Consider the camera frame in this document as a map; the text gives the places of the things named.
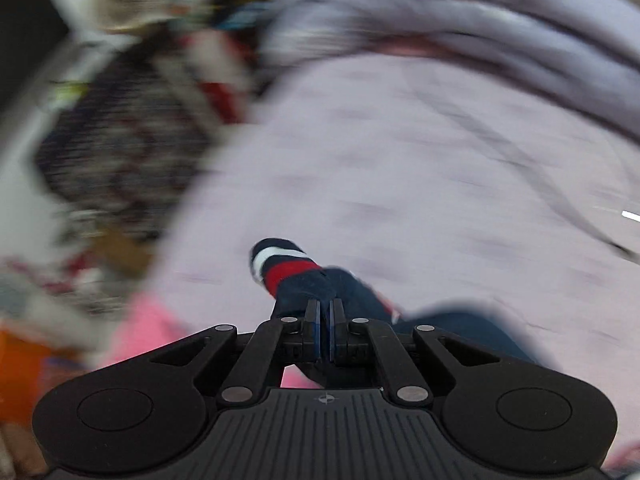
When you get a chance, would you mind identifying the orange object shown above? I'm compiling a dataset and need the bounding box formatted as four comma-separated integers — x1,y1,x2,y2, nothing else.
0,327,56,428

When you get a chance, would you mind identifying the navy and white jacket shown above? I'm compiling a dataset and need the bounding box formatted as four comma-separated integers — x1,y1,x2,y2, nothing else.
250,238,546,391

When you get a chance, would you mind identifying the grey lilac patterned quilt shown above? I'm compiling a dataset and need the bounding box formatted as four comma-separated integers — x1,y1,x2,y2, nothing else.
260,0,640,126

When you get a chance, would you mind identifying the dark patterned rug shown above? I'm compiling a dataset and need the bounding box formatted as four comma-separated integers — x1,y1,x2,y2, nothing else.
30,30,241,241

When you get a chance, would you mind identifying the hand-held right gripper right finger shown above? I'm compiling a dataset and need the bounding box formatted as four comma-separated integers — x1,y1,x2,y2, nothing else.
328,299,501,406

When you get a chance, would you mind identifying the lilac printed bed sheet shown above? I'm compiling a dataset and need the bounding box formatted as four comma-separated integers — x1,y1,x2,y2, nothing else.
150,55,640,366

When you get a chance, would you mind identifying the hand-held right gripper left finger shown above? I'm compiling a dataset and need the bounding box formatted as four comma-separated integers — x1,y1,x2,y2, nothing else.
150,300,324,407

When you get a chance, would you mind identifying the pink rabbit print towel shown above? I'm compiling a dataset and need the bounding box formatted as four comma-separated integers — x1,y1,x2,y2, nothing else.
107,292,321,391

